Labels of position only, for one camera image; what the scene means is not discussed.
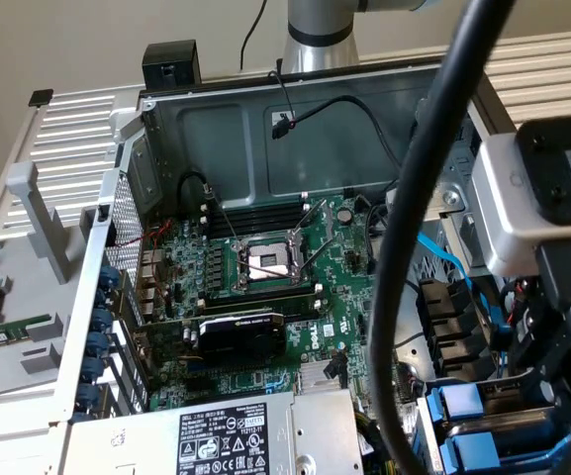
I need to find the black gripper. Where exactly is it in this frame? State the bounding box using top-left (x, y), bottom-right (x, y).
top-left (505, 276), bottom-right (571, 415)

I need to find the hard disk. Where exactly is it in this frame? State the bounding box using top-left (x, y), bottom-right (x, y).
top-left (423, 380), bottom-right (571, 444)

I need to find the blue data wire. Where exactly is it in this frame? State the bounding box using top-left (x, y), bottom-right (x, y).
top-left (416, 231), bottom-right (512, 377)

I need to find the empty blue disk carrier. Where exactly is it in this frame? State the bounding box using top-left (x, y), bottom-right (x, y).
top-left (437, 420), bottom-right (571, 471)

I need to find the grey metal disk bay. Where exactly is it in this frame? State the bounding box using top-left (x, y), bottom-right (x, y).
top-left (411, 370), bottom-right (571, 475)

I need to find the black plastic shroud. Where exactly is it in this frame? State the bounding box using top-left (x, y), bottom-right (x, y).
top-left (415, 277), bottom-right (497, 383)

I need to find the grey metal drive cage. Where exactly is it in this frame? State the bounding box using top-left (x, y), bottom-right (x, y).
top-left (413, 91), bottom-right (484, 271)

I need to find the green motherboard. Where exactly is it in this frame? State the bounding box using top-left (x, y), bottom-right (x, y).
top-left (134, 191), bottom-right (434, 439)

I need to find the silver finned heat sink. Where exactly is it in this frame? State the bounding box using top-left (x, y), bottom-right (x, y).
top-left (298, 361), bottom-right (351, 395)

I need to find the grey power supply unit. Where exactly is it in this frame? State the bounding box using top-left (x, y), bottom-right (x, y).
top-left (64, 388), bottom-right (365, 475)

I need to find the silver socket cover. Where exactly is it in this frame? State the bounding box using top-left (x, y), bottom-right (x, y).
top-left (290, 197), bottom-right (338, 277)

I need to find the thin metal locking lever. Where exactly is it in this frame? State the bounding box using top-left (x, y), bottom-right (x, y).
top-left (241, 261), bottom-right (294, 279)
top-left (209, 193), bottom-right (240, 247)

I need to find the CPU socket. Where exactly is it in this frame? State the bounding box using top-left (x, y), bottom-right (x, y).
top-left (230, 236), bottom-right (312, 294)

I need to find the black graphics card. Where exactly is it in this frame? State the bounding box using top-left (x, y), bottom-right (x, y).
top-left (134, 309), bottom-right (290, 368)

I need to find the grey open PC case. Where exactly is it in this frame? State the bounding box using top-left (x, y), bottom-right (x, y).
top-left (49, 51), bottom-right (571, 475)

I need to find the black box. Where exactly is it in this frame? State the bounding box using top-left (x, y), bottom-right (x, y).
top-left (142, 40), bottom-right (202, 91)

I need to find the grey parts rack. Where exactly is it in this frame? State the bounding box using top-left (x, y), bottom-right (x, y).
top-left (0, 160), bottom-right (116, 405)

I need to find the green RAM stick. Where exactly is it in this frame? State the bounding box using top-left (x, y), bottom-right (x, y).
top-left (0, 319), bottom-right (37, 353)

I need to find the thin grey wire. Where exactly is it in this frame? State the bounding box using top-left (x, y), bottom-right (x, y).
top-left (396, 329), bottom-right (428, 350)

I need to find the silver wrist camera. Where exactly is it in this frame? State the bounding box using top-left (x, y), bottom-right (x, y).
top-left (471, 132), bottom-right (571, 278)

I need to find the black camera bracket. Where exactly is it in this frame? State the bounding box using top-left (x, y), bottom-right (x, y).
top-left (515, 116), bottom-right (571, 234)

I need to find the black wire with flat connector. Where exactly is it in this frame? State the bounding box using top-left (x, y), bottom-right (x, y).
top-left (269, 94), bottom-right (408, 174)

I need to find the thin black wire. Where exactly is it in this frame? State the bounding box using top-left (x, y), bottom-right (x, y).
top-left (267, 68), bottom-right (299, 129)

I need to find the black looped wire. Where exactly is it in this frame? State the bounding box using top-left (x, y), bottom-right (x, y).
top-left (176, 169), bottom-right (218, 202)

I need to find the red black twisted wire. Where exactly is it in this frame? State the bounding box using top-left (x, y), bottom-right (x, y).
top-left (114, 220), bottom-right (175, 248)

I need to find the thin black cable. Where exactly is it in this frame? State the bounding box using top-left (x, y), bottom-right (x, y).
top-left (238, 0), bottom-right (269, 70)

